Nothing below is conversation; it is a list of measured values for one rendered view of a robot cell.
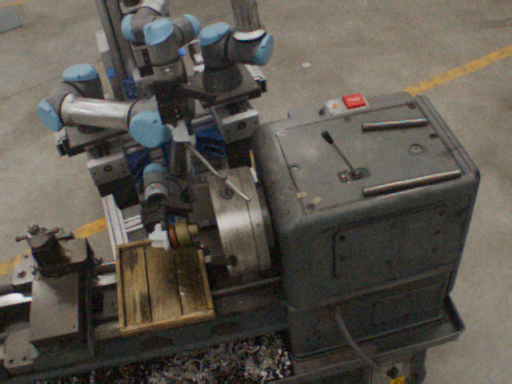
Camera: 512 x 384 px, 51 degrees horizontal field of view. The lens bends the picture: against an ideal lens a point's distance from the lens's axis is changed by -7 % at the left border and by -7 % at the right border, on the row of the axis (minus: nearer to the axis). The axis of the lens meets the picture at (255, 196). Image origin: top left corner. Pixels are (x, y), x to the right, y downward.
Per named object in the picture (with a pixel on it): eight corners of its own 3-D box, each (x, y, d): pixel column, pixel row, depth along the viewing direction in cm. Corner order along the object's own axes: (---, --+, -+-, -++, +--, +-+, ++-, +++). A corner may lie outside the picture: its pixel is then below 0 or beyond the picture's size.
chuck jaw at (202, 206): (225, 212, 174) (217, 174, 171) (226, 215, 169) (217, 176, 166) (189, 220, 173) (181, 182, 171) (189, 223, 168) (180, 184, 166)
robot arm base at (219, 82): (198, 77, 215) (194, 55, 208) (236, 66, 217) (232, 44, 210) (208, 97, 205) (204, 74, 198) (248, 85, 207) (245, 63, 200)
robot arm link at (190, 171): (174, 64, 173) (173, 168, 211) (155, 84, 167) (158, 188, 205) (206, 76, 171) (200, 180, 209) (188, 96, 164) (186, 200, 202)
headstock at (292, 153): (412, 169, 209) (421, 83, 182) (467, 265, 176) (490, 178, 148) (259, 204, 206) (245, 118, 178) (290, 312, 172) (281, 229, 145)
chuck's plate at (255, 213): (252, 203, 194) (243, 144, 168) (273, 285, 176) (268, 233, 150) (242, 206, 194) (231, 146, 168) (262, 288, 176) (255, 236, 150)
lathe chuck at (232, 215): (241, 206, 194) (231, 146, 168) (262, 288, 176) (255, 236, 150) (215, 212, 193) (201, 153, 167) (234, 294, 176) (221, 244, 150)
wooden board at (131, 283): (199, 234, 199) (197, 226, 196) (216, 318, 174) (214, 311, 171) (117, 252, 197) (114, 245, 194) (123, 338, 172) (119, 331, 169)
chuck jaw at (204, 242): (228, 224, 168) (235, 253, 159) (231, 237, 171) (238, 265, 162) (191, 233, 167) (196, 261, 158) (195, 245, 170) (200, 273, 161)
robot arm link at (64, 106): (66, 107, 195) (193, 122, 172) (40, 133, 186) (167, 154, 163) (54, 79, 187) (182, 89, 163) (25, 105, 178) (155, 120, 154)
